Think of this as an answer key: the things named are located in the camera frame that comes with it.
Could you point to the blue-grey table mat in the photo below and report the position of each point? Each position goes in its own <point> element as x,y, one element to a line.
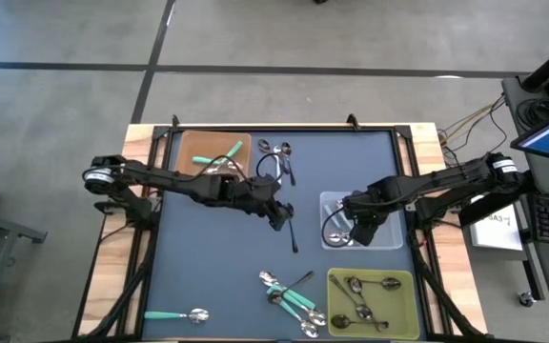
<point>236,267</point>

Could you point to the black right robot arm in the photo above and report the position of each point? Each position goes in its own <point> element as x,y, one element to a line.
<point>446,183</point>

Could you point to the black caster wheel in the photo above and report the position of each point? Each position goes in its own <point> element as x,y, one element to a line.
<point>526,300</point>

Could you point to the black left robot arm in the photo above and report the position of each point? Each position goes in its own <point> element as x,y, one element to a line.
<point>160,176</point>

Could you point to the grey equipment cart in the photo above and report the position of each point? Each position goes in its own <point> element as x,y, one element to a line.
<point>548,178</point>

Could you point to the white paper sheet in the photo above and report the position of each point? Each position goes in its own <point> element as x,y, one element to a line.
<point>498,233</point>

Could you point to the black metal table frame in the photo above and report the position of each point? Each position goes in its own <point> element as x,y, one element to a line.
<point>303,128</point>

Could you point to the clear plastic bin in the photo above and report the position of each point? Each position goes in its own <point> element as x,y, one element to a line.
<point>389,238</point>

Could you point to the orange plastic bin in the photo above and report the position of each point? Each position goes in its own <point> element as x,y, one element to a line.
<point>193,143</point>

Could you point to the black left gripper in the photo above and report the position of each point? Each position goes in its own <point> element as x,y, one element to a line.
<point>255,193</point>

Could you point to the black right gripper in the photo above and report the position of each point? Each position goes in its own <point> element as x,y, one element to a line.
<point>370,205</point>

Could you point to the yellow-green plastic bin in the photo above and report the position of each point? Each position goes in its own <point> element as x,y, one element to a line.
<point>398,309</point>

